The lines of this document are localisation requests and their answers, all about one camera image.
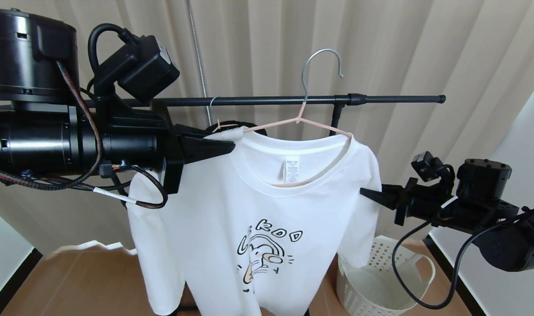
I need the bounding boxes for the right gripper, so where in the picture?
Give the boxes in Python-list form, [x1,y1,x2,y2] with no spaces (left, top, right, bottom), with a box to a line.
[360,178,456,227]

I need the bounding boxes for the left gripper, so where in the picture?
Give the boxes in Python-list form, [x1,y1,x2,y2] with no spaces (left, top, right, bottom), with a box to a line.
[102,99,236,194]

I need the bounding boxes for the pink clothes hanger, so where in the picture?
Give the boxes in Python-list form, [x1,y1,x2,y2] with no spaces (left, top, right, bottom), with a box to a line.
[243,48,353,187]
[209,97,240,133]

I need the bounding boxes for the black shorts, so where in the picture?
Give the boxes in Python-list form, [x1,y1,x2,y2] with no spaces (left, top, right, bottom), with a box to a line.
[204,120,268,136]

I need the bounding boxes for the white garment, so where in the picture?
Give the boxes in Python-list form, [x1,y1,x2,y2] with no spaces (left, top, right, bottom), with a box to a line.
[126,127,383,316]

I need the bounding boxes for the white laundry basket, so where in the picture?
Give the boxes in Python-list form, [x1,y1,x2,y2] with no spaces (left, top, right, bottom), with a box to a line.
[336,236,436,316]

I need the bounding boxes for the black clothes rack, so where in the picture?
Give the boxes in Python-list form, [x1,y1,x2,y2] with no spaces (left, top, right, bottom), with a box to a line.
[74,93,446,316]

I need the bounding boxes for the silver curtain wand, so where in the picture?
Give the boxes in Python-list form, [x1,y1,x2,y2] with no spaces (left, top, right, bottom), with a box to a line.
[187,0,212,126]

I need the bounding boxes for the beige curtain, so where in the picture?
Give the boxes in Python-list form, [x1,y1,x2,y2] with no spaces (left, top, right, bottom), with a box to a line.
[0,0,534,255]

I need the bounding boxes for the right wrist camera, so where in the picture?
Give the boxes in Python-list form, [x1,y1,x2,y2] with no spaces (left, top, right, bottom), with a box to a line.
[411,151,456,194]

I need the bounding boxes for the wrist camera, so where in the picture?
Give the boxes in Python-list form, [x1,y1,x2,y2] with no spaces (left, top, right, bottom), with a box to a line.
[411,151,456,194]
[93,35,180,110]

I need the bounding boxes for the black cable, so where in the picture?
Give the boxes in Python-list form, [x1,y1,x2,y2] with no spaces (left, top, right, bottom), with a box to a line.
[87,23,141,95]
[392,211,530,310]

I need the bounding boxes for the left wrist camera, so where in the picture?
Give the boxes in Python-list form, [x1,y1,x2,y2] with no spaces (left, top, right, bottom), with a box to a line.
[93,35,180,110]

